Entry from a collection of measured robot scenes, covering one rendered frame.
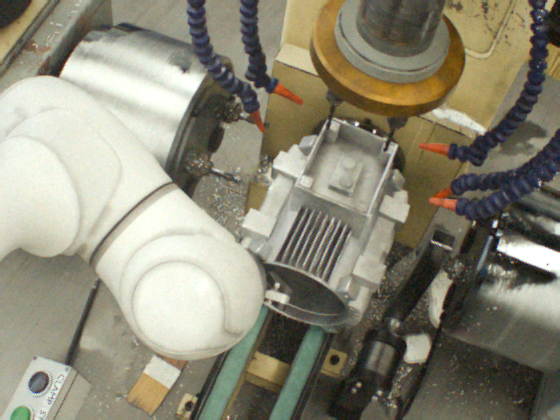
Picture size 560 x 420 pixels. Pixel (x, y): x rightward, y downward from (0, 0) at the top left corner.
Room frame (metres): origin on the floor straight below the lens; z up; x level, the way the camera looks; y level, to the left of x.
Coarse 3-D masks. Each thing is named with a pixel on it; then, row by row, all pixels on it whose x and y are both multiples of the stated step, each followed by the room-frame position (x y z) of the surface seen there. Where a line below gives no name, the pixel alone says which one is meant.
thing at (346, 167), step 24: (336, 120) 0.62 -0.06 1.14; (336, 144) 0.61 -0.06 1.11; (360, 144) 0.61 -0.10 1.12; (384, 144) 0.60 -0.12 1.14; (312, 168) 0.56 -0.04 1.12; (336, 168) 0.56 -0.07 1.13; (360, 168) 0.57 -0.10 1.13; (384, 168) 0.58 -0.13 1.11; (312, 192) 0.51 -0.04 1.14; (336, 192) 0.53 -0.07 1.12; (360, 192) 0.54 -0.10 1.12; (336, 216) 0.50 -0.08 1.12; (360, 216) 0.49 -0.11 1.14
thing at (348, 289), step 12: (300, 144) 0.62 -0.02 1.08; (312, 144) 0.61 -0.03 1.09; (396, 180) 0.59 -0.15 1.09; (252, 240) 0.46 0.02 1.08; (264, 240) 0.46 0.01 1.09; (264, 252) 0.44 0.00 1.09; (336, 288) 0.42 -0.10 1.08; (348, 288) 0.41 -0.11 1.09; (360, 288) 0.42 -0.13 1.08; (348, 300) 0.41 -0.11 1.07
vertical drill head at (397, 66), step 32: (352, 0) 0.64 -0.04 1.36; (384, 0) 0.58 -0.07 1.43; (416, 0) 0.57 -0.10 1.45; (320, 32) 0.60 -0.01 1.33; (352, 32) 0.59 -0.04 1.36; (384, 32) 0.57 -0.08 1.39; (416, 32) 0.57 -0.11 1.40; (448, 32) 0.63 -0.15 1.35; (320, 64) 0.56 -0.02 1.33; (352, 64) 0.56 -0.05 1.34; (384, 64) 0.56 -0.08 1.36; (416, 64) 0.57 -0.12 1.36; (448, 64) 0.60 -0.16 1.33; (352, 96) 0.53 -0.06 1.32; (384, 96) 0.53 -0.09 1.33; (416, 96) 0.54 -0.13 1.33; (448, 96) 0.56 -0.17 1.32
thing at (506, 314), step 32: (544, 192) 0.58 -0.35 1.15; (480, 224) 0.56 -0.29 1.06; (512, 224) 0.51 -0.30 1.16; (544, 224) 0.52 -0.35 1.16; (416, 256) 0.50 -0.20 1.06; (480, 256) 0.48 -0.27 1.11; (512, 256) 0.47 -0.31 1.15; (544, 256) 0.48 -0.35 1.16; (448, 288) 0.50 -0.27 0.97; (480, 288) 0.43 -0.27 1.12; (512, 288) 0.44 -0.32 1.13; (544, 288) 0.44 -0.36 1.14; (448, 320) 0.44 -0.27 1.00; (480, 320) 0.41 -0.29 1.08; (512, 320) 0.41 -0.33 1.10; (544, 320) 0.41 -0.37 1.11; (512, 352) 0.39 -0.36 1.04; (544, 352) 0.38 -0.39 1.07
